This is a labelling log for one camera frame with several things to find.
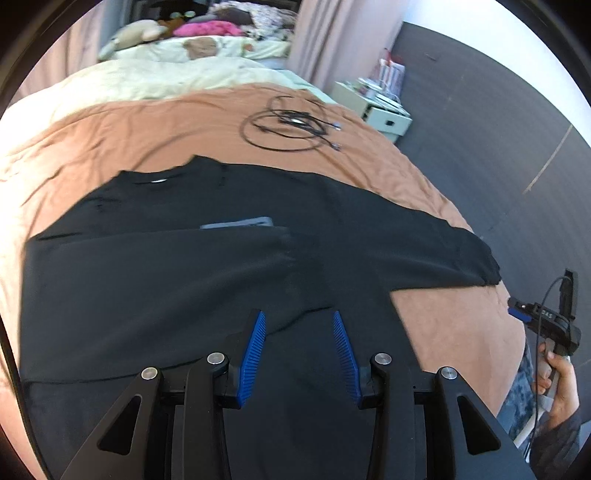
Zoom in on orange blanket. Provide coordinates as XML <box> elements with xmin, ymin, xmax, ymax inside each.
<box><xmin>0</xmin><ymin>83</ymin><xmax>527</xmax><ymax>480</ymax></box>

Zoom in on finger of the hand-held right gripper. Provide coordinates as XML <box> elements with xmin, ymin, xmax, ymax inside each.
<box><xmin>508</xmin><ymin>298</ymin><xmax>533</xmax><ymax>322</ymax></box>

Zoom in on black cable bundle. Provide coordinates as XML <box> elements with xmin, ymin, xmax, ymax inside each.
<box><xmin>240</xmin><ymin>95</ymin><xmax>345</xmax><ymax>153</ymax></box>

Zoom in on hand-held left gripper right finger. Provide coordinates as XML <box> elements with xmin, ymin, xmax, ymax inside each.
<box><xmin>332</xmin><ymin>310</ymin><xmax>539</xmax><ymax>480</ymax></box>

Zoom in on person's right hand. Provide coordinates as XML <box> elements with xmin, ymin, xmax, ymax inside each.
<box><xmin>536</xmin><ymin>339</ymin><xmax>581</xmax><ymax>418</ymax></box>

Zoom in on black t-shirt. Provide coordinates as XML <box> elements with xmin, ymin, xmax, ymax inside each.
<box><xmin>18</xmin><ymin>155</ymin><xmax>503</xmax><ymax>480</ymax></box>

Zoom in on cream duvet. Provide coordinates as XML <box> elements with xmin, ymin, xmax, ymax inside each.
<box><xmin>0</xmin><ymin>34</ymin><xmax>338</xmax><ymax>121</ymax></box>

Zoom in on beige teddy bear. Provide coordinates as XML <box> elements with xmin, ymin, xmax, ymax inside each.
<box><xmin>98</xmin><ymin>21</ymin><xmax>169</xmax><ymax>61</ymax></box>

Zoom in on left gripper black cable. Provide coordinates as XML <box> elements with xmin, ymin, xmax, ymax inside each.
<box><xmin>0</xmin><ymin>318</ymin><xmax>51</xmax><ymax>480</ymax></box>

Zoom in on white nightstand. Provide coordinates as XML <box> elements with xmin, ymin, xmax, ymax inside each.
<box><xmin>332</xmin><ymin>80</ymin><xmax>413</xmax><ymax>141</ymax></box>

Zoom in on red and white bag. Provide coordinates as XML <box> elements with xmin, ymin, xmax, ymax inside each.
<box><xmin>376</xmin><ymin>58</ymin><xmax>407</xmax><ymax>93</ymax></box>

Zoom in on person's camouflage pants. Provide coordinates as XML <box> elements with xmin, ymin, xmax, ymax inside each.
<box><xmin>499</xmin><ymin>342</ymin><xmax>542</xmax><ymax>444</ymax></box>

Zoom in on small brown teddy bear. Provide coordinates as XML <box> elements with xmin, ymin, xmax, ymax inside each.
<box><xmin>185</xmin><ymin>37</ymin><xmax>220</xmax><ymax>61</ymax></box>

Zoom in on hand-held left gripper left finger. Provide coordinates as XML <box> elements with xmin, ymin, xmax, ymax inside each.
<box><xmin>60</xmin><ymin>310</ymin><xmax>269</xmax><ymax>480</ymax></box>

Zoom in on person's right forearm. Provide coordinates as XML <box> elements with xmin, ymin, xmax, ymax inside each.
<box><xmin>526</xmin><ymin>406</ymin><xmax>587</xmax><ymax>480</ymax></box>

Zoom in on pink cloth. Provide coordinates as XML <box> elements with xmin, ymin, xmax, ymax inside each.
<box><xmin>173</xmin><ymin>21</ymin><xmax>243</xmax><ymax>38</ymax></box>

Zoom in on pink curtain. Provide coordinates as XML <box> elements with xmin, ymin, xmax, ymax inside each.
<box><xmin>288</xmin><ymin>0</ymin><xmax>404</xmax><ymax>100</ymax></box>
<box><xmin>28</xmin><ymin>0</ymin><xmax>139</xmax><ymax>88</ymax></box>

